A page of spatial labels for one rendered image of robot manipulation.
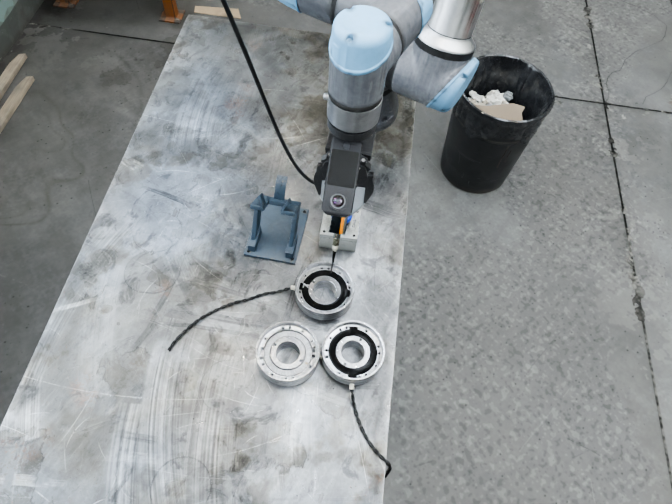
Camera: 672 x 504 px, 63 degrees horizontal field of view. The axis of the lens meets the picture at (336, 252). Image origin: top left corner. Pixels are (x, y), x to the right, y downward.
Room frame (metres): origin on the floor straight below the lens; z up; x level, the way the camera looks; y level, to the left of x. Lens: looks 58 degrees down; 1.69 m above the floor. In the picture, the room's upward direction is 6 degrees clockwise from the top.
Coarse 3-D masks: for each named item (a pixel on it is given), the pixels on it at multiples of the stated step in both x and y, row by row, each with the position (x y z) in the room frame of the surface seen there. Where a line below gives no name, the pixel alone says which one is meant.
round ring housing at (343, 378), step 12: (336, 324) 0.38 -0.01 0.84; (348, 324) 0.39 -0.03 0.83; (360, 324) 0.39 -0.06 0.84; (348, 336) 0.37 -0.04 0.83; (372, 336) 0.38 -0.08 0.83; (324, 348) 0.34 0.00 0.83; (336, 348) 0.35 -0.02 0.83; (360, 348) 0.36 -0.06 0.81; (384, 348) 0.35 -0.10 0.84; (324, 360) 0.32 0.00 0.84; (336, 372) 0.30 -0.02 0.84; (372, 372) 0.31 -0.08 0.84; (348, 384) 0.29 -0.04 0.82
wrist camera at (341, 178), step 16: (336, 144) 0.55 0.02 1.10; (352, 144) 0.55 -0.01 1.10; (336, 160) 0.53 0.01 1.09; (352, 160) 0.53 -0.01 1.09; (336, 176) 0.51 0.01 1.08; (352, 176) 0.51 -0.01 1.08; (336, 192) 0.49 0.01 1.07; (352, 192) 0.49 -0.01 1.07; (336, 208) 0.47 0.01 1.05; (352, 208) 0.47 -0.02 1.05
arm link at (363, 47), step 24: (336, 24) 0.57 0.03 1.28; (360, 24) 0.57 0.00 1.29; (384, 24) 0.57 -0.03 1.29; (336, 48) 0.55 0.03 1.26; (360, 48) 0.54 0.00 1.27; (384, 48) 0.55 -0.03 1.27; (336, 72) 0.55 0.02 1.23; (360, 72) 0.54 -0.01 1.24; (384, 72) 0.56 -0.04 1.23; (336, 96) 0.55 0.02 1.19; (360, 96) 0.54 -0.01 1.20
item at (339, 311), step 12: (312, 264) 0.50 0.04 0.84; (324, 264) 0.50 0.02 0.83; (336, 264) 0.50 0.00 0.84; (300, 276) 0.47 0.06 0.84; (324, 276) 0.48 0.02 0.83; (348, 276) 0.48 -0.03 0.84; (312, 288) 0.45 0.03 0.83; (336, 288) 0.46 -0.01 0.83; (300, 300) 0.42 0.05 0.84; (324, 300) 0.43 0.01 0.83; (348, 300) 0.44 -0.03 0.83; (312, 312) 0.40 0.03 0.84; (324, 312) 0.40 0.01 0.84; (336, 312) 0.41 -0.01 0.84
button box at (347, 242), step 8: (328, 216) 0.60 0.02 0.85; (352, 216) 0.61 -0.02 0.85; (328, 224) 0.58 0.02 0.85; (352, 224) 0.59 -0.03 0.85; (320, 232) 0.56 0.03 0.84; (328, 232) 0.57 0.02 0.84; (352, 232) 0.57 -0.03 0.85; (320, 240) 0.56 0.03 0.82; (328, 240) 0.56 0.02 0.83; (344, 240) 0.56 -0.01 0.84; (352, 240) 0.56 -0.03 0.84; (344, 248) 0.56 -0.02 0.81; (352, 248) 0.56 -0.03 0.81
